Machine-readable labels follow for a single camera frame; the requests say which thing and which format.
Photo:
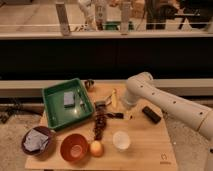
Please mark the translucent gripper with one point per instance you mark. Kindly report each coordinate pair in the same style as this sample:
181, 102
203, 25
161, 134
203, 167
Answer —
129, 113

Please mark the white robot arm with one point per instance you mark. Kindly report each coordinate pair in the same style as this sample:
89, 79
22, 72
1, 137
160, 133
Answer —
197, 117

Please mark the black rectangular block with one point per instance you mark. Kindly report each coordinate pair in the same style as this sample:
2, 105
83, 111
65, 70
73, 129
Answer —
151, 114

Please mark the white cup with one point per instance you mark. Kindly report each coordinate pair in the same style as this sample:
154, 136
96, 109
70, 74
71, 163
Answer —
121, 140

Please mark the brown grape bunch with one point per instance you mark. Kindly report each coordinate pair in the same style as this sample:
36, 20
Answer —
100, 125

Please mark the orange fruit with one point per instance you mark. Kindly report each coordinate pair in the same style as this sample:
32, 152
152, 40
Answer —
96, 148

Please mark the grey sponge block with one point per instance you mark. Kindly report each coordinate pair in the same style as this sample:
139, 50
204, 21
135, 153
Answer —
69, 99

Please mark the green plastic tray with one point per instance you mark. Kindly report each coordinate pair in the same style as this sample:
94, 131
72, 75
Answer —
59, 116

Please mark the orange bowl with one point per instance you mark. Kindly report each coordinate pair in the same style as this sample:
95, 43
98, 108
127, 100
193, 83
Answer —
74, 148

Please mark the dark purple bowl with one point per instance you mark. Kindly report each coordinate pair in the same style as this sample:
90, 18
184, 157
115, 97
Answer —
43, 129

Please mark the grey crumpled cloth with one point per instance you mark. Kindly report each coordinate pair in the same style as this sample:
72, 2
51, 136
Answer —
35, 140

